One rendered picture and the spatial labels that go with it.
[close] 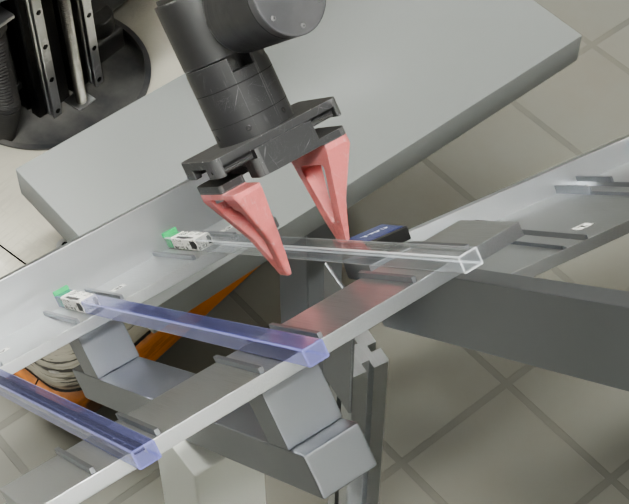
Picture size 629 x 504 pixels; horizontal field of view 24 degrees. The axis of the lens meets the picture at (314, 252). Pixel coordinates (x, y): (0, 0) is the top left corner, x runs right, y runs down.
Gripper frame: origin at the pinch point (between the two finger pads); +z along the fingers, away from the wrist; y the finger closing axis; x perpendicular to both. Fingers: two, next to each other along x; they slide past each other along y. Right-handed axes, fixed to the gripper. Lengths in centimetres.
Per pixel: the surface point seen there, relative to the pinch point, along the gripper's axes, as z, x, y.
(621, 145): 10.5, 17.7, 39.6
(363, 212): 25, 109, 54
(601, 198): 11.3, 9.7, 30.1
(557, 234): 10.2, 4.5, 21.6
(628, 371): 12.4, -19.2, 8.2
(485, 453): 56, 77, 41
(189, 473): 11.1, 4.6, -13.9
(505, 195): 9.3, 18.9, 26.8
